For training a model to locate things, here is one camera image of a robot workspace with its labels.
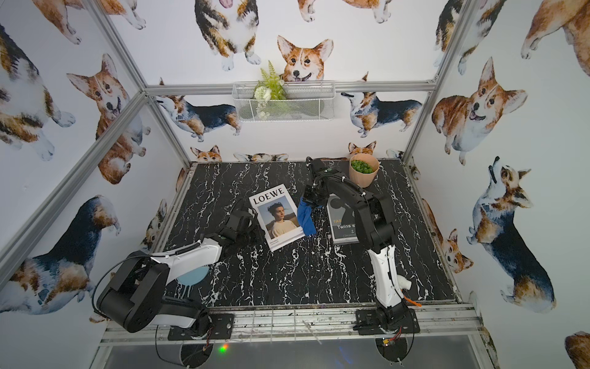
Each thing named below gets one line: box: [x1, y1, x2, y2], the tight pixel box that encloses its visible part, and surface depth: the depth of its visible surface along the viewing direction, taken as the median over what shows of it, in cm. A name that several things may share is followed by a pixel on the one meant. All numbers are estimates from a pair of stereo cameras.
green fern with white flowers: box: [252, 59, 287, 119], surface depth 84 cm
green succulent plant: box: [351, 159, 374, 174], surface depth 106 cm
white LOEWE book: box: [248, 183, 306, 253], surface depth 97 cm
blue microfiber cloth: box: [297, 196, 323, 237], surface depth 94 cm
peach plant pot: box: [348, 152, 381, 189], surface depth 106 cm
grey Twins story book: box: [326, 192, 360, 246], surface depth 96 cm
